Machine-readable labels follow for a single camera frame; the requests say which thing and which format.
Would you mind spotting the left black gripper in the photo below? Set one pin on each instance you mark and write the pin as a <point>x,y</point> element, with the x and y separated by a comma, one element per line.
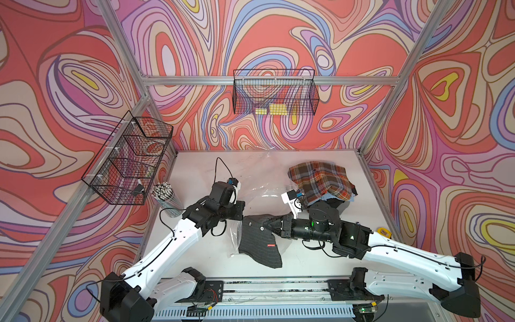
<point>237,210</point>

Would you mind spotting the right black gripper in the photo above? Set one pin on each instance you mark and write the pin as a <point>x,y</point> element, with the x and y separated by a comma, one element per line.
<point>285,225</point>

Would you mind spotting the dark grey pinstripe shirt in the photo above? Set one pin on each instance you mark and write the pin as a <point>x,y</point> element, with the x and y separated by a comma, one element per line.
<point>258,241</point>

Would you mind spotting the clear plastic vacuum bag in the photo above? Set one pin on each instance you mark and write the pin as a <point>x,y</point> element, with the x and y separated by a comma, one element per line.
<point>263,175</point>

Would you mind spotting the multicolour tartan plaid shirt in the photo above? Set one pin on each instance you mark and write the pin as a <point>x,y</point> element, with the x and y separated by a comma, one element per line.
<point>315,178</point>

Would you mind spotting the black button shirt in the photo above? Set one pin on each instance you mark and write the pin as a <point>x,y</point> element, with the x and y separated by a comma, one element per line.
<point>334,202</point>

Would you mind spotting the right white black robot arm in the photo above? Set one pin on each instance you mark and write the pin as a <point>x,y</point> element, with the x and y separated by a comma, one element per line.
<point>450,281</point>

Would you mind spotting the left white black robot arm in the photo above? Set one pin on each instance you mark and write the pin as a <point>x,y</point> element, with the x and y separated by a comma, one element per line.
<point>139,292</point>

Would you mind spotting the yellow tape measure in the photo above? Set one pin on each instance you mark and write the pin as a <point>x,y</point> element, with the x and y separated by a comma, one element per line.
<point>384,232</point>

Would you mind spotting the yellow sticky note pads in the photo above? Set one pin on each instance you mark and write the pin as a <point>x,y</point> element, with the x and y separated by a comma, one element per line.
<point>272,109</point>

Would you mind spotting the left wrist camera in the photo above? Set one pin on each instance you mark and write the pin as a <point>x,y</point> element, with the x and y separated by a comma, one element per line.
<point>235,183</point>

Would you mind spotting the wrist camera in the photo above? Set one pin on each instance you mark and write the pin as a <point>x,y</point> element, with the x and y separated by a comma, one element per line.
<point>293,198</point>
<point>235,183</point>

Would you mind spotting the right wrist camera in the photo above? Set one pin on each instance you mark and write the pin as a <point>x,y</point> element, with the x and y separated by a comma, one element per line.
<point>293,198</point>

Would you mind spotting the aluminium frame rail front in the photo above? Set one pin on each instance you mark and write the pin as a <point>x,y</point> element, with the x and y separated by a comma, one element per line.
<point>275,298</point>

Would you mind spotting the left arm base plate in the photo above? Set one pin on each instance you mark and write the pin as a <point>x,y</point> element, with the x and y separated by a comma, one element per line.
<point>208,292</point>

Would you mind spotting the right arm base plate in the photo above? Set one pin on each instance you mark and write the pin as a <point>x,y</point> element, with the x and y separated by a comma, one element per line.
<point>346,290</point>

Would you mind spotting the left black wire basket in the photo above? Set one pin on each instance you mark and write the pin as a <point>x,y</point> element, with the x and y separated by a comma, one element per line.
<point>123,171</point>

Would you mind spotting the black wire basket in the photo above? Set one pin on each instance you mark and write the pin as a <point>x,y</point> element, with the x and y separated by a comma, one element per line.
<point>254,88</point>
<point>123,171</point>

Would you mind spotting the back black wire basket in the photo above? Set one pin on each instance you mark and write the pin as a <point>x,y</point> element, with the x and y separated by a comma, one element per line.
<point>254,88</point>

